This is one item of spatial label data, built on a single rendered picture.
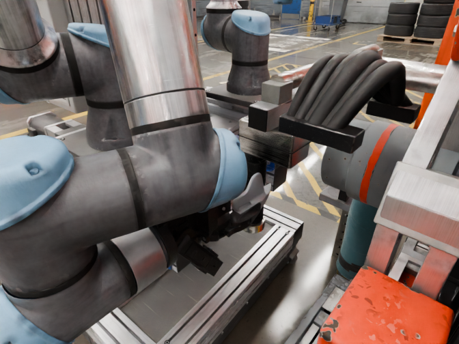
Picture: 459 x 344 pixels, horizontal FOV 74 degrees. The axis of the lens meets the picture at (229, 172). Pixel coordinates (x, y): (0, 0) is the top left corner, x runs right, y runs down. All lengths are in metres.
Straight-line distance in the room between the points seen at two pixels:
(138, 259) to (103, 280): 0.04
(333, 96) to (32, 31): 0.44
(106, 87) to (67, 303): 0.43
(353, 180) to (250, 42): 0.59
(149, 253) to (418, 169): 0.26
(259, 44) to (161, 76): 0.74
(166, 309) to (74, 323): 0.80
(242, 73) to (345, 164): 0.56
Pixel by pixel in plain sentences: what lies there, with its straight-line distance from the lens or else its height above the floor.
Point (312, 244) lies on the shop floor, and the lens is 1.64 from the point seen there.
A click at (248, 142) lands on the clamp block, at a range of 0.43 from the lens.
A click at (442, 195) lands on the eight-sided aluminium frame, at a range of 0.28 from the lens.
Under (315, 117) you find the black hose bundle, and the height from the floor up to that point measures 0.99.
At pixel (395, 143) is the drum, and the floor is 0.91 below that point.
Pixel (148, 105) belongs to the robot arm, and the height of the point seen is 1.02.
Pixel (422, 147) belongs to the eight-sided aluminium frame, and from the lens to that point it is 0.29.
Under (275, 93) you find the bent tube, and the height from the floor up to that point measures 0.99.
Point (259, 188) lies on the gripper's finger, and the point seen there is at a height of 0.86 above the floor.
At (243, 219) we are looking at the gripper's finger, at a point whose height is 0.84.
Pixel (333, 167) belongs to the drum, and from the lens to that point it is 0.53.
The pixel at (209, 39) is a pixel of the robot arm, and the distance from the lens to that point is 1.12.
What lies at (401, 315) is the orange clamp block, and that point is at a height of 0.88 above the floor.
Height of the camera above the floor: 1.10
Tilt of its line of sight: 31 degrees down
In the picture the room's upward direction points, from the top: straight up
